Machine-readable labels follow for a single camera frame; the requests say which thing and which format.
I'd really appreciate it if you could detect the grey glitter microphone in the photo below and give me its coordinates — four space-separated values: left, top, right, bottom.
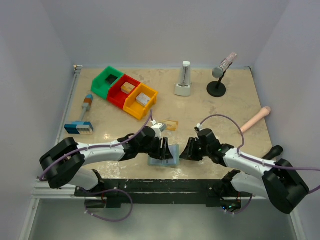
212 52 238 79

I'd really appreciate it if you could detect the purple cable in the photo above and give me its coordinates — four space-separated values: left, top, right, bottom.
198 114 320 216
39 109 136 222

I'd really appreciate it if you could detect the aluminium frame rail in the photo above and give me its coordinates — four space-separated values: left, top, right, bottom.
18 65 84 240

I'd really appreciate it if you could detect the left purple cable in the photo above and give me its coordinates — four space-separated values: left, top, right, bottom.
39 109 136 222

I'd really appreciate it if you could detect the black microphone stand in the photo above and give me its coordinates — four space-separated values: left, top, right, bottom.
206 66 227 98

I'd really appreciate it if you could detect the yellow plastic bin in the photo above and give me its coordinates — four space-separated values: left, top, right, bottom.
123 83 158 120

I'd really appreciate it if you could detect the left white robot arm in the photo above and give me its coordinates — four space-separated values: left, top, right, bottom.
39 126 173 191

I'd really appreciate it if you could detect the white metronome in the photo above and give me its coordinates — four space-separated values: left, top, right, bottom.
174 61 191 97

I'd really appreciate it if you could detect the card stack in yellow bin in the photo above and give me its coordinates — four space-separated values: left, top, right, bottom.
135 92 151 107

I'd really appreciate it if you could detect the toy block hammer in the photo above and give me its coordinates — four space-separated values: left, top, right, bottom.
64 94 94 135

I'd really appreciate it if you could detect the card stack in red bin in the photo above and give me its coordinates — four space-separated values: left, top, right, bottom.
121 82 135 95

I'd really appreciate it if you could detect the green card holder wallet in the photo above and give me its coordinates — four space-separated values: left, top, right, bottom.
148 144 180 167

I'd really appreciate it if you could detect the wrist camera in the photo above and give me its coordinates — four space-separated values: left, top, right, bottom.
151 120 167 138
194 123 204 133

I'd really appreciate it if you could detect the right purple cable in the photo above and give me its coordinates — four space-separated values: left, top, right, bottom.
198 114 320 216

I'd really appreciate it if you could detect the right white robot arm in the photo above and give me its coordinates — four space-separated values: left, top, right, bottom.
180 128 310 214

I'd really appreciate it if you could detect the green plastic bin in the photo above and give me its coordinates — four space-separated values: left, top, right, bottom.
91 66 124 100

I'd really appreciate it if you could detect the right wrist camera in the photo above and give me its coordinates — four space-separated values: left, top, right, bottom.
194 123 204 133

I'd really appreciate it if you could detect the black item in green bin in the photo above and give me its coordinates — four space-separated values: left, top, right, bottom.
105 74 118 85

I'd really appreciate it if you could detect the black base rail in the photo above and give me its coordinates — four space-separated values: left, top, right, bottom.
75 179 249 208

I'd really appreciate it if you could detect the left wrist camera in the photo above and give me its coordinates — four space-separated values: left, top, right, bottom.
151 120 167 138

